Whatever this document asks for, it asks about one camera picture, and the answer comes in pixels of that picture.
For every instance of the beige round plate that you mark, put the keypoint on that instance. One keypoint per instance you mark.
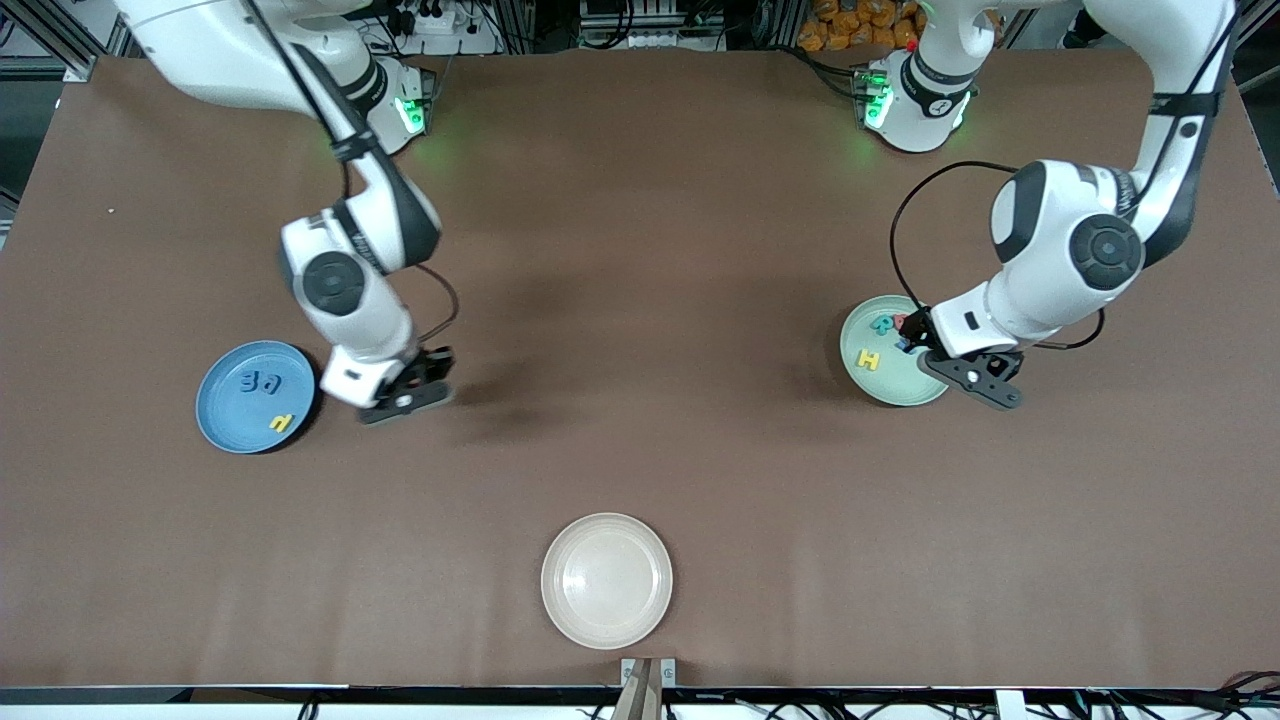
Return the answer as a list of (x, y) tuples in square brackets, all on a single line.
[(607, 580)]

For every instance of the black equipment rack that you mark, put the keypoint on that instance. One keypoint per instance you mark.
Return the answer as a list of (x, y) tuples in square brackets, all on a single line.
[(650, 20)]

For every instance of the teal capital letter R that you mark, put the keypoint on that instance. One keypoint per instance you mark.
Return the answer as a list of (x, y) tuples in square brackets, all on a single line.
[(878, 322)]

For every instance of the orange bag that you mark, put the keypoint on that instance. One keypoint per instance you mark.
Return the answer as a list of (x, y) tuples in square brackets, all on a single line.
[(850, 30)]

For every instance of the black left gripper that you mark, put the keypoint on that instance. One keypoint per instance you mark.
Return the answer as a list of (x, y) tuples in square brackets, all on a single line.
[(919, 331)]

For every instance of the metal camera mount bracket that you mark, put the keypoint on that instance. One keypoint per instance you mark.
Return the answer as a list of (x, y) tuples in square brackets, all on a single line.
[(668, 672)]

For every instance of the blue small letter m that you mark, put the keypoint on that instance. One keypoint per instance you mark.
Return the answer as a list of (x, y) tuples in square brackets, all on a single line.
[(255, 384)]

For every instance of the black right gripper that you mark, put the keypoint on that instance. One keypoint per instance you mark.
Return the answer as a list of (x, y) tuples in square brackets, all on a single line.
[(432, 361)]

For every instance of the yellow capital letter H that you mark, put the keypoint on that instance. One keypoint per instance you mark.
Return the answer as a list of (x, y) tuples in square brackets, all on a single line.
[(869, 359)]

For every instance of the aluminium frame profile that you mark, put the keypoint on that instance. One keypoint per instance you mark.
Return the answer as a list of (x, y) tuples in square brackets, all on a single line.
[(50, 40), (1235, 40)]

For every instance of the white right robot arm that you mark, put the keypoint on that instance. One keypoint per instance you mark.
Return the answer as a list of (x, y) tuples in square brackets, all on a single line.
[(350, 290)]

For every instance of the green round plate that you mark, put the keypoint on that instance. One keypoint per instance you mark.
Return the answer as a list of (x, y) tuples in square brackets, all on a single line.
[(862, 385)]

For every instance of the white power strip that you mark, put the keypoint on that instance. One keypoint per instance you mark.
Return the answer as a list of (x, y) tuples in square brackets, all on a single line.
[(440, 20)]

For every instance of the yellow small letter h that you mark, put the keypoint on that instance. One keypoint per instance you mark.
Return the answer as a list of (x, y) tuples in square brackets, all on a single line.
[(282, 425)]

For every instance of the blue round plate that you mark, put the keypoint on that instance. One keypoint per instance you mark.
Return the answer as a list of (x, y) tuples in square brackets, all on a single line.
[(240, 425)]

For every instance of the blue small letter a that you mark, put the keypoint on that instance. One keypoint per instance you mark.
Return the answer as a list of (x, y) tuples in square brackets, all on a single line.
[(280, 386)]

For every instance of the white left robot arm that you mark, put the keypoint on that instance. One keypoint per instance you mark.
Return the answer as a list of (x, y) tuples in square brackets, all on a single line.
[(1090, 250)]

